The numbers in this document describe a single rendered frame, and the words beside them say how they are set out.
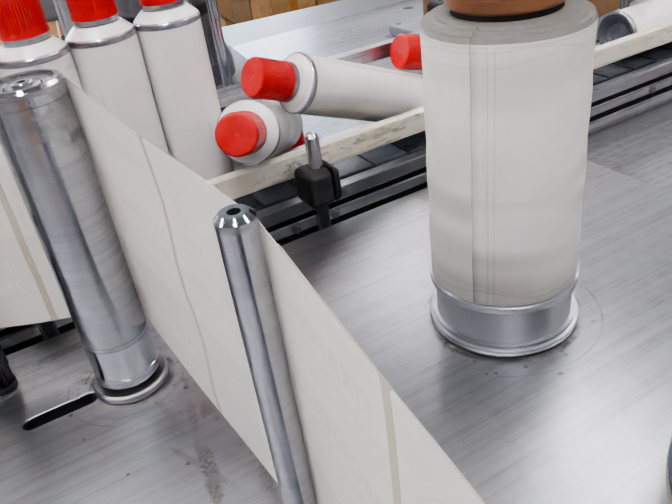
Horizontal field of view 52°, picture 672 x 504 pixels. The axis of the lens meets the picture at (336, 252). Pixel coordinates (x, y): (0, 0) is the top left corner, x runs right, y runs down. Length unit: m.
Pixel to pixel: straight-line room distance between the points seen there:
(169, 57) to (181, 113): 0.04
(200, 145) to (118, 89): 0.08
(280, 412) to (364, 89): 0.44
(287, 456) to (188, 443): 0.16
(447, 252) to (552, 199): 0.06
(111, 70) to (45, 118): 0.20
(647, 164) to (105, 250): 0.54
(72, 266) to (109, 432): 0.10
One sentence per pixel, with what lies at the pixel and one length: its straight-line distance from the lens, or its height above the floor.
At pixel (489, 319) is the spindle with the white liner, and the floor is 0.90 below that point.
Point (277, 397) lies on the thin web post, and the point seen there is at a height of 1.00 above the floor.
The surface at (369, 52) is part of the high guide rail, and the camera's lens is 0.69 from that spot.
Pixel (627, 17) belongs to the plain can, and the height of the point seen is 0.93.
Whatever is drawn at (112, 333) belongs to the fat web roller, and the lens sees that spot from 0.40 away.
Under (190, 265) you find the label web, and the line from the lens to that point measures 0.27.
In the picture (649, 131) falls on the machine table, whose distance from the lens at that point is 0.82.
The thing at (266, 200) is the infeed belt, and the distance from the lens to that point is 0.60.
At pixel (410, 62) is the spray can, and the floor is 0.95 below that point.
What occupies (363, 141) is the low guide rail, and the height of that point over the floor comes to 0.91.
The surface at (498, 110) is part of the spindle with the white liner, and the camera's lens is 0.33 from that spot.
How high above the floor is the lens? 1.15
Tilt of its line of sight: 32 degrees down
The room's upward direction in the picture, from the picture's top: 8 degrees counter-clockwise
